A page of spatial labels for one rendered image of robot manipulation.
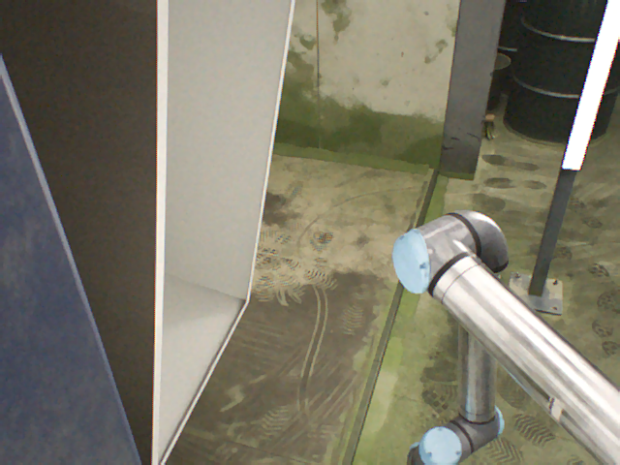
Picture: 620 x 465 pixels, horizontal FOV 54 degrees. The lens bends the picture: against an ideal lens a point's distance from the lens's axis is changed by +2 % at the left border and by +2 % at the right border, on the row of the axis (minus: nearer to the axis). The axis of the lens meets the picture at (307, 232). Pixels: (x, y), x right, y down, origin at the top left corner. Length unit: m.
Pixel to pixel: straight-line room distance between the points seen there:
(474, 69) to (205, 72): 1.77
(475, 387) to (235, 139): 0.81
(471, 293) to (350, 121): 2.18
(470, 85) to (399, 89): 0.33
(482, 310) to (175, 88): 0.86
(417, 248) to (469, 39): 1.89
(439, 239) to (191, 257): 0.84
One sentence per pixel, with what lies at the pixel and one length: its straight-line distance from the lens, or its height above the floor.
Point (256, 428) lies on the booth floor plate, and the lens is 2.03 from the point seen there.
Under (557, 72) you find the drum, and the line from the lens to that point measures 3.50.
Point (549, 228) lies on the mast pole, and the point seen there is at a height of 0.35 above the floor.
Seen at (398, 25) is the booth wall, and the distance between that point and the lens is 2.97.
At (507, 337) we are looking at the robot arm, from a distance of 1.09.
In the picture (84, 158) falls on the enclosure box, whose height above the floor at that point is 1.29.
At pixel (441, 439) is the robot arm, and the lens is 1.56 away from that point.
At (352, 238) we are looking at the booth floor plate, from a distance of 2.70.
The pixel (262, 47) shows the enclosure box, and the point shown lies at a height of 1.23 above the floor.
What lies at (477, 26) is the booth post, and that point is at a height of 0.78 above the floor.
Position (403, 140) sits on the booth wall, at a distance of 3.19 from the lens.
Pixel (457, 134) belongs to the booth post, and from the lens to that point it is 3.13.
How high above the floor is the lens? 1.69
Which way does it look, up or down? 37 degrees down
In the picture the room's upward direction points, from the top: 2 degrees counter-clockwise
